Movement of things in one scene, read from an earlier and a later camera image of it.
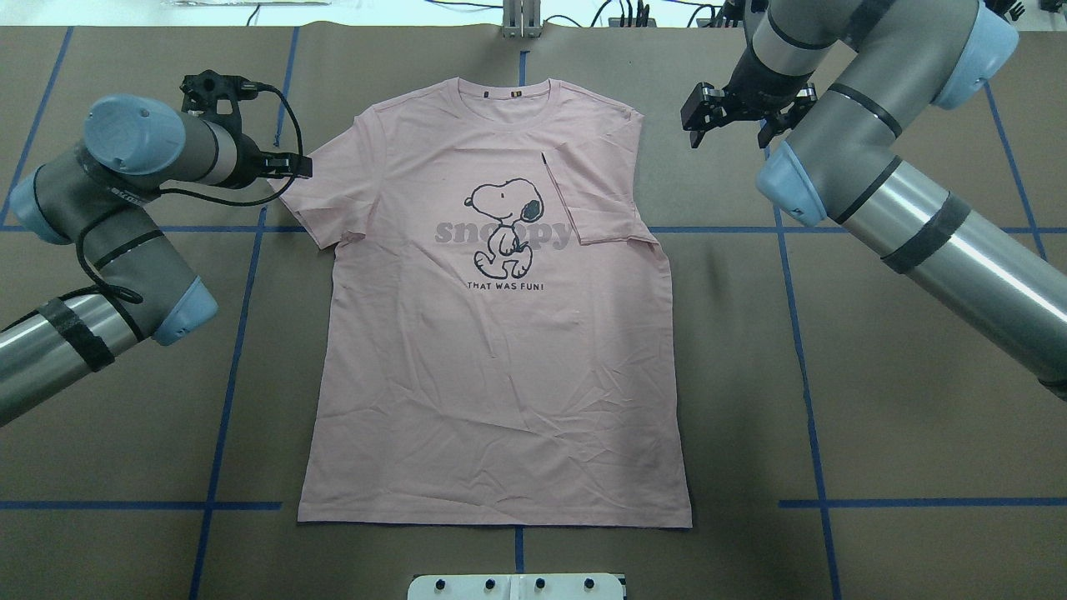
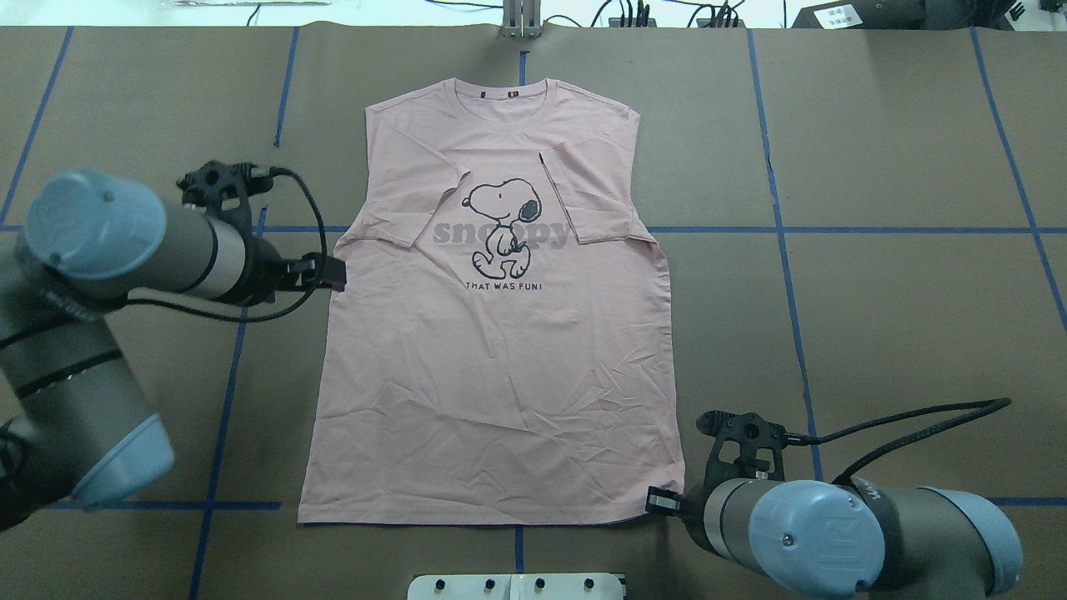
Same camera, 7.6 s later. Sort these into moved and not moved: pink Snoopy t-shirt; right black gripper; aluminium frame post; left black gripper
Moved: right black gripper; left black gripper
Not moved: aluminium frame post; pink Snoopy t-shirt
